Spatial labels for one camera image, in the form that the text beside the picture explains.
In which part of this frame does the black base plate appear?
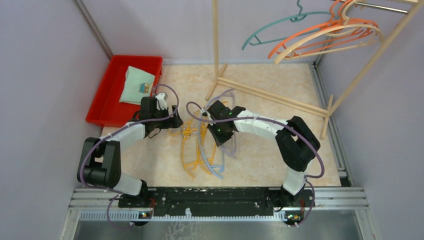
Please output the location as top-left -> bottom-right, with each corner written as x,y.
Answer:
118,187 -> 314,217

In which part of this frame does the light blue plastic hanger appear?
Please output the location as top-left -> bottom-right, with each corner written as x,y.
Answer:
194,99 -> 226,180

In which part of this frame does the teal plastic hanger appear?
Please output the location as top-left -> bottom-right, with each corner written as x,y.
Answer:
241,0 -> 332,51

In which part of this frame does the wooden clothes rack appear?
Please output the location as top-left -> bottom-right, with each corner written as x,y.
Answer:
205,0 -> 424,139

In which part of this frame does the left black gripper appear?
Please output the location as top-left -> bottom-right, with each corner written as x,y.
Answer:
151,104 -> 183,129

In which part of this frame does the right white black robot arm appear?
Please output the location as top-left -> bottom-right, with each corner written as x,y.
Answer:
202,100 -> 321,207

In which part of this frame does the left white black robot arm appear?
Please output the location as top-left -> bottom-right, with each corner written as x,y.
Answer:
76,93 -> 183,208

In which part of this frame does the beige plastic hanger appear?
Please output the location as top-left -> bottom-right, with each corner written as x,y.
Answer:
273,0 -> 386,65

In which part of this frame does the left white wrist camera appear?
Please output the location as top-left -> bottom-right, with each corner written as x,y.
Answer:
154,92 -> 169,111

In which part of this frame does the aluminium frame rail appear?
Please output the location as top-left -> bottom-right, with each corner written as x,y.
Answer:
69,187 -> 369,222

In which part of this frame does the red plastic tray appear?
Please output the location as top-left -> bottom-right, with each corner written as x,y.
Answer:
85,55 -> 163,128

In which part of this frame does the lilac plastic hanger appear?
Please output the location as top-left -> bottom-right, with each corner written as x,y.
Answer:
200,88 -> 237,159

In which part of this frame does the light green folded cloth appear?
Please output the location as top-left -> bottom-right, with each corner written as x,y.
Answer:
119,66 -> 156,105

